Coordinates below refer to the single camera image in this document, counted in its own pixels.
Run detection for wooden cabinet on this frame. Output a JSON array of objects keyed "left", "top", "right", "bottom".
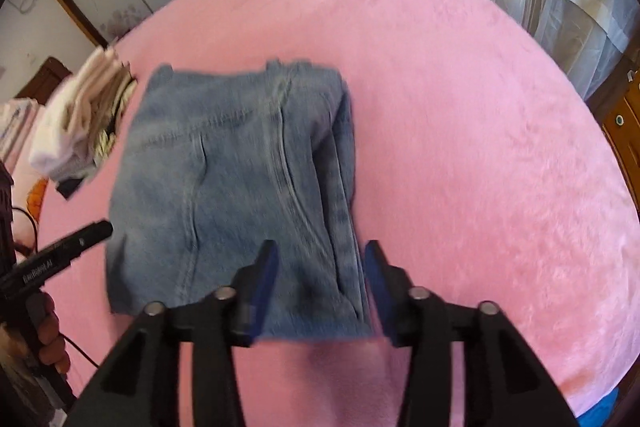
[{"left": 597, "top": 57, "right": 640, "bottom": 208}]

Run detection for wooden headboard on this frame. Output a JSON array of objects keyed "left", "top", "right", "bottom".
[{"left": 14, "top": 56, "right": 73, "bottom": 100}]

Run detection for folded pink bedding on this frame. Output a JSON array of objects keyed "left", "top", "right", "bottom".
[{"left": 0, "top": 98, "right": 41, "bottom": 165}]

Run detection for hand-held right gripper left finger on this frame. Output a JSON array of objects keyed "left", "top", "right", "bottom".
[{"left": 70, "top": 239, "right": 280, "bottom": 427}]

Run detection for person's left hand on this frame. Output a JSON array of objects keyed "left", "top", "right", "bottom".
[{"left": 34, "top": 293, "right": 72, "bottom": 376}]

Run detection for pink fleece blanket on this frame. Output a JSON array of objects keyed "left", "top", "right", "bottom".
[{"left": 36, "top": 0, "right": 640, "bottom": 427}]

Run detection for pile of folded clothes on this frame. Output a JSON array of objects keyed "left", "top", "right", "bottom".
[{"left": 29, "top": 47, "right": 139, "bottom": 202}]

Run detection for orange cloth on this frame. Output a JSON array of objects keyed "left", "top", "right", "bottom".
[{"left": 26, "top": 179, "right": 49, "bottom": 220}]

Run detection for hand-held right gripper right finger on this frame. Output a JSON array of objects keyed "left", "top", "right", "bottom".
[{"left": 363, "top": 239, "right": 579, "bottom": 427}]

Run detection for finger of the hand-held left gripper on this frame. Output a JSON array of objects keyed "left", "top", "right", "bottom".
[{"left": 0, "top": 219, "right": 115, "bottom": 304}]

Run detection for blue cloth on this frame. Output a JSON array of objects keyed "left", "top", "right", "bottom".
[{"left": 574, "top": 386, "right": 622, "bottom": 419}]

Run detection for blue denim jeans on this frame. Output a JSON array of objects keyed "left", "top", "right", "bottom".
[{"left": 104, "top": 58, "right": 375, "bottom": 342}]

